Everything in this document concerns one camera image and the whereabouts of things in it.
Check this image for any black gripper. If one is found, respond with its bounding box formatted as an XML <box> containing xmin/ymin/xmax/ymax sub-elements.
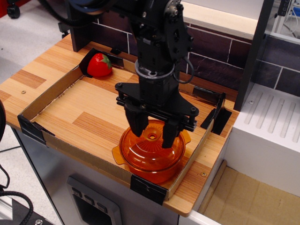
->
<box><xmin>115</xmin><ymin>64</ymin><xmax>199</xmax><ymax>148</ymax></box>

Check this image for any orange transparent pot lid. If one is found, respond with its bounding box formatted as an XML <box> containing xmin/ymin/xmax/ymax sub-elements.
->
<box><xmin>119</xmin><ymin>120</ymin><xmax>190</xmax><ymax>172</ymax></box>

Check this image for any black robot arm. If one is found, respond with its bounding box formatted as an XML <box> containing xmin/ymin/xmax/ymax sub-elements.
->
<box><xmin>41</xmin><ymin>0</ymin><xmax>199</xmax><ymax>148</ymax></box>

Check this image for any orange transparent pot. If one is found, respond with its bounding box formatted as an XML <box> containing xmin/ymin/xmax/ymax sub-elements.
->
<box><xmin>112</xmin><ymin>130</ymin><xmax>191</xmax><ymax>184</ymax></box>

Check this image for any red toy strawberry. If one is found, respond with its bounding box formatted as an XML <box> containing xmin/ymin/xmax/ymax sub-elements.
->
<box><xmin>87</xmin><ymin>53</ymin><xmax>113</xmax><ymax>77</ymax></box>

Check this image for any cardboard fence with black tape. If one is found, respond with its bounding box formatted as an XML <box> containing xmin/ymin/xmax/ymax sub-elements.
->
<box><xmin>18</xmin><ymin>49</ymin><xmax>236</xmax><ymax>204</ymax></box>

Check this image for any white toy sink drainboard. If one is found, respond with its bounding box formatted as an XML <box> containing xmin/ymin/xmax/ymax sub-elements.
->
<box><xmin>225</xmin><ymin>84</ymin><xmax>300</xmax><ymax>196</ymax></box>

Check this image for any light wooden shelf board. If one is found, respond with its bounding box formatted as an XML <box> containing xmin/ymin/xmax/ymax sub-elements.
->
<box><xmin>182</xmin><ymin>2</ymin><xmax>257</xmax><ymax>40</ymax></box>

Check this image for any black caster wheel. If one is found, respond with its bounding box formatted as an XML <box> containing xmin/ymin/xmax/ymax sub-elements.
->
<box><xmin>7</xmin><ymin>5</ymin><xmax>21</xmax><ymax>19</ymax></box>

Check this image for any dark grey shelf post left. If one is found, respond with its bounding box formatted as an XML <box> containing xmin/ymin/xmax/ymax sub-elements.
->
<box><xmin>65</xmin><ymin>0</ymin><xmax>94</xmax><ymax>53</ymax></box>

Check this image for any dark grey shelf post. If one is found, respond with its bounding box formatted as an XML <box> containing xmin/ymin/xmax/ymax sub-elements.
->
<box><xmin>65</xmin><ymin>0</ymin><xmax>94</xmax><ymax>53</ymax></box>
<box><xmin>234</xmin><ymin>0</ymin><xmax>274</xmax><ymax>112</ymax></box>

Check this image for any dark grey shelf post right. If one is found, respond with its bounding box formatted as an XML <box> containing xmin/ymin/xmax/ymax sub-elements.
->
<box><xmin>234</xmin><ymin>0</ymin><xmax>274</xmax><ymax>112</ymax></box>

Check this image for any black braided cable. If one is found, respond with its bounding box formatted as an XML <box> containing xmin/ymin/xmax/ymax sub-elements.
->
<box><xmin>0</xmin><ymin>164</ymin><xmax>34</xmax><ymax>225</ymax></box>

